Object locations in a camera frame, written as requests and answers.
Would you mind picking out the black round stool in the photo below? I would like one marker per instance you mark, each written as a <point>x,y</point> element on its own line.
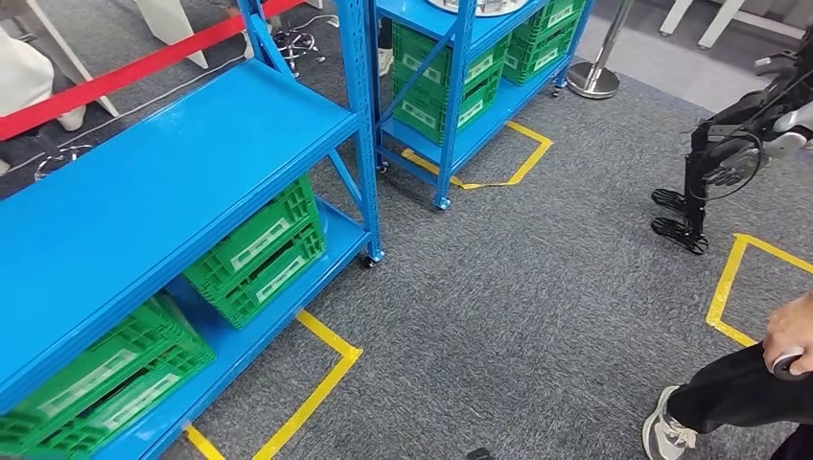
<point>32,143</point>
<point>298,44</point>

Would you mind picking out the white table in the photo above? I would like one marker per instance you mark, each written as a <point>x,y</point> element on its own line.
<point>721,19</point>

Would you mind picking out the black silver humanoid robot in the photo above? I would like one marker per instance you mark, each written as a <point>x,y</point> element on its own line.
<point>730,120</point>

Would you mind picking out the silver wheel hubcap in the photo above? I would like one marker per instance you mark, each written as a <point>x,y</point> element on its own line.
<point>489,6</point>

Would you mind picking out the white desk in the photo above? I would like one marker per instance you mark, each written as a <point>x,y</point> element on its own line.
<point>168,25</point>
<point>71,57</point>

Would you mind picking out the white floor plug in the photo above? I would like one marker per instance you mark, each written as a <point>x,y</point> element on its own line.
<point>333,21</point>

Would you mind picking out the silver stanchion post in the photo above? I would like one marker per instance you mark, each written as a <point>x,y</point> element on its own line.
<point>594,79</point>

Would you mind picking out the black round disc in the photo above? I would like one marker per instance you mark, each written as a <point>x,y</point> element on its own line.
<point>791,368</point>

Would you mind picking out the blue metal shelf rack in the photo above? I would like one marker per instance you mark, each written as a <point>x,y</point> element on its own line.
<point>458,95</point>
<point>159,159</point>

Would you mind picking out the red barrier belt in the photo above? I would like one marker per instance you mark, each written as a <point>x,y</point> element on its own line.
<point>127,73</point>

